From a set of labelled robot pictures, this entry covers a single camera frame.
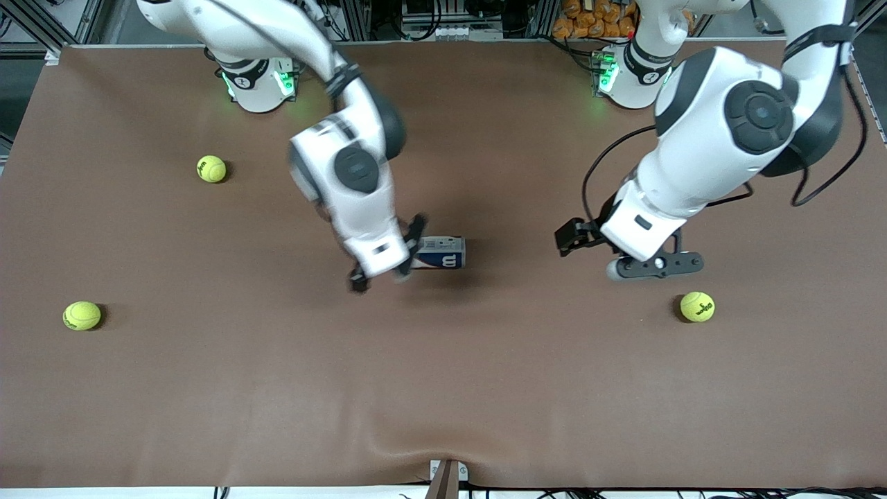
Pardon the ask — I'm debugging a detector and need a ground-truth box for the pile of orange objects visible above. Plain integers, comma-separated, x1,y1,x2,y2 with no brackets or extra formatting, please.
552,0,638,40

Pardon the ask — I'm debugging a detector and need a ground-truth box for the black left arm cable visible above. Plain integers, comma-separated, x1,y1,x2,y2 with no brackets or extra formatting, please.
581,0,868,224

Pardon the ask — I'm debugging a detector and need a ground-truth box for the brown table cloth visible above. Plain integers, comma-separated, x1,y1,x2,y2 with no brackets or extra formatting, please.
0,38,887,489

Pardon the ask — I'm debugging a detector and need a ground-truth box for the aluminium frame strut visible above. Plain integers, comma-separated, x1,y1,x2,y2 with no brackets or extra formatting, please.
0,0,105,67

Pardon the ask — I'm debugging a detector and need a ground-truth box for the white terminal strip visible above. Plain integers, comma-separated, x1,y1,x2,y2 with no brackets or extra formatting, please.
433,24,503,41

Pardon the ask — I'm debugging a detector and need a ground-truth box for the base connector box green light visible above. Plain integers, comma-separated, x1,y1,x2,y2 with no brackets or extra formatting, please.
276,53,301,98
590,50,620,96

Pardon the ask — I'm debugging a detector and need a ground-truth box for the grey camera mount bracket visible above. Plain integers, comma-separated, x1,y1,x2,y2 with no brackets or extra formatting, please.
428,459,470,499

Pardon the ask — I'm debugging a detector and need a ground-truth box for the white blue tennis ball can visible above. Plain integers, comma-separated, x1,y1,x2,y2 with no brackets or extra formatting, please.
409,236,467,271

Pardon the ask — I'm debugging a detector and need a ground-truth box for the yellow-green tennis ball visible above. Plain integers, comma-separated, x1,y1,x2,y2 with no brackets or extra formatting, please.
680,291,716,323
62,301,102,331
196,155,227,184

